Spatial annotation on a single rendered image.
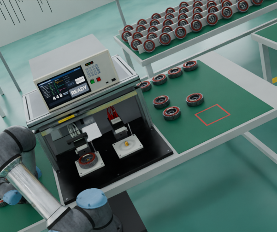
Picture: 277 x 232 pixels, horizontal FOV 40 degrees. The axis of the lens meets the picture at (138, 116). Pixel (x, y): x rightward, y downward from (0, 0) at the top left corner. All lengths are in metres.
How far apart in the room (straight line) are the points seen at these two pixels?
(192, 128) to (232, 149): 1.02
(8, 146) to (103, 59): 0.81
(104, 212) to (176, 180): 1.54
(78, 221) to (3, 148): 0.41
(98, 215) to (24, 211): 0.72
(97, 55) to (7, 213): 0.99
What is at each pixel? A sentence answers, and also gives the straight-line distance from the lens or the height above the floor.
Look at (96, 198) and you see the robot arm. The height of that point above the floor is 1.04.
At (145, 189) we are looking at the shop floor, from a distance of 3.09.
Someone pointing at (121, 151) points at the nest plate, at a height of 0.78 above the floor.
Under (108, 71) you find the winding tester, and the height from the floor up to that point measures 1.20.
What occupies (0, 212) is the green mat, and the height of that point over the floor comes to 0.75.
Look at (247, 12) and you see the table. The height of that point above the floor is 0.75.
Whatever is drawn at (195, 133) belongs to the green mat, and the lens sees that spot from 2.21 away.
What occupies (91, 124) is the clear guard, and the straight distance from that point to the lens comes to 2.00.
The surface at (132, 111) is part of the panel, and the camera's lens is 2.44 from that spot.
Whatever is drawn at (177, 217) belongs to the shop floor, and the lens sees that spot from 2.81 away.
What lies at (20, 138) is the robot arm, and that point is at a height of 1.33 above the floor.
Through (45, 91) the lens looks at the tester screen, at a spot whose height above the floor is 1.24.
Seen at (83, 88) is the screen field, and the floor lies 1.17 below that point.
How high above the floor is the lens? 2.04
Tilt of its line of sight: 31 degrees down
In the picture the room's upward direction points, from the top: 20 degrees counter-clockwise
